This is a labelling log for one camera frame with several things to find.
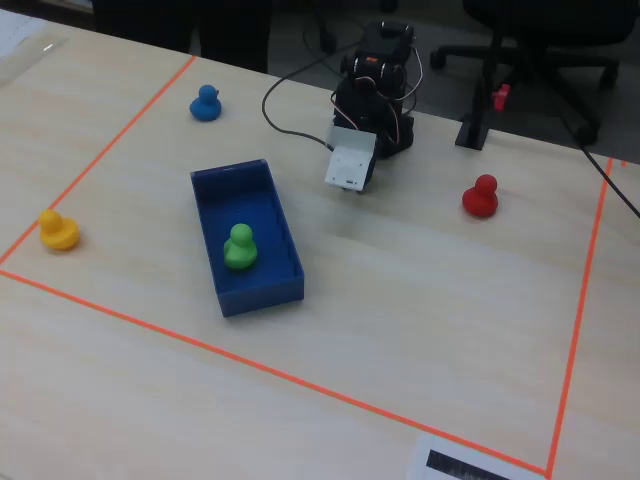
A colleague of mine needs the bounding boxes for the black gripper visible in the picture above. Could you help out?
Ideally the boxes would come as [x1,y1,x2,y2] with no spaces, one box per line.
[331,83,399,195]

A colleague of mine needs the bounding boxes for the green rubber duck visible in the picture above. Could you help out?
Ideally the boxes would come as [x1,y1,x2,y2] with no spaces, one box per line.
[222,222,259,273]

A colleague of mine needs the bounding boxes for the red rubber duck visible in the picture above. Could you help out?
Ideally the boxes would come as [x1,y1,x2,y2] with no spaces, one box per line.
[461,174,500,220]

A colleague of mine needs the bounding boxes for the blue rectangular plastic box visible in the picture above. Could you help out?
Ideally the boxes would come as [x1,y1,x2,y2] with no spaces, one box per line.
[189,158,306,318]

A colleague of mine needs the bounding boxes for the blue rubber duck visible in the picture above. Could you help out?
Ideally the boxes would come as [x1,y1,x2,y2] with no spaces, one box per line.
[189,84,223,123]

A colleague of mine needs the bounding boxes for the yellow rubber duck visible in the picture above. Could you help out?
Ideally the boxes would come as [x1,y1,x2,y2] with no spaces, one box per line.
[38,209,81,252]

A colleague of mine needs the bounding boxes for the black clamp stand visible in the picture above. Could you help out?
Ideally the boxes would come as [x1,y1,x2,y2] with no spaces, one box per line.
[454,29,503,151]

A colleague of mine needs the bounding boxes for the red clamp knob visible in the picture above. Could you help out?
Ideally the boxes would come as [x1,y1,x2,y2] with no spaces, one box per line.
[491,83,512,113]

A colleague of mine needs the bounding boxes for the black office chair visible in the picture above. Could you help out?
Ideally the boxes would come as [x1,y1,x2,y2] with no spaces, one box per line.
[429,0,640,147]

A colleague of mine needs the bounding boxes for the orange tape line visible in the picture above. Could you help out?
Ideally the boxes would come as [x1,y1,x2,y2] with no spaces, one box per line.
[0,54,198,266]
[0,269,550,476]
[545,157,615,479]

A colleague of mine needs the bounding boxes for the white paper label black bar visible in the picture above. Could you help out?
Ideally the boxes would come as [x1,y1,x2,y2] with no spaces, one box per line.
[405,432,547,480]

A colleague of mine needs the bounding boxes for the clear plastic sheet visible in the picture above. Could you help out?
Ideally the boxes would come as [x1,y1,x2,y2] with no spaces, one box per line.
[0,22,70,90]

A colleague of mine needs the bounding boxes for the white printed paper sheet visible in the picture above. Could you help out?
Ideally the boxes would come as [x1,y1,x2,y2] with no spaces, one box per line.
[0,8,44,60]

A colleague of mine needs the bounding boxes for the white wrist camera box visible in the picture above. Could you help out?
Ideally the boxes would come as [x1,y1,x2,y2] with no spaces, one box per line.
[324,125,379,193]

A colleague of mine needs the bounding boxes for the black camera cable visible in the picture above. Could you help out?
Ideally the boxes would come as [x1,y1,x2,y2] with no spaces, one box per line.
[261,49,335,150]

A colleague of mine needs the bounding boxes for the black power cable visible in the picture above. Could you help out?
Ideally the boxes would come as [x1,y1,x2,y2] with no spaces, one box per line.
[558,112,640,220]

